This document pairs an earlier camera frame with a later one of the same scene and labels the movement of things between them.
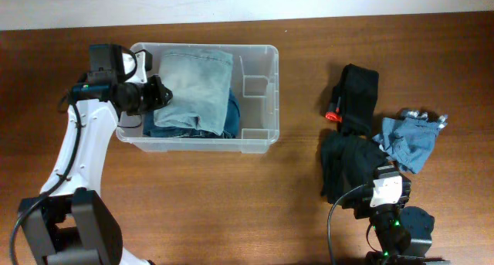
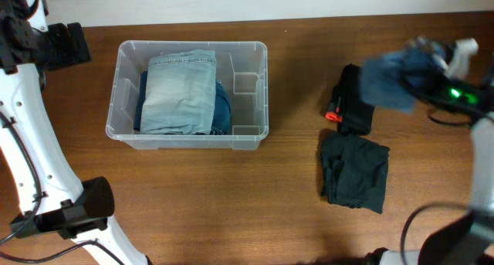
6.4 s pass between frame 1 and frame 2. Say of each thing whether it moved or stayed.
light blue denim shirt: moved
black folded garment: stayed
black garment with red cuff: stayed
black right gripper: moved
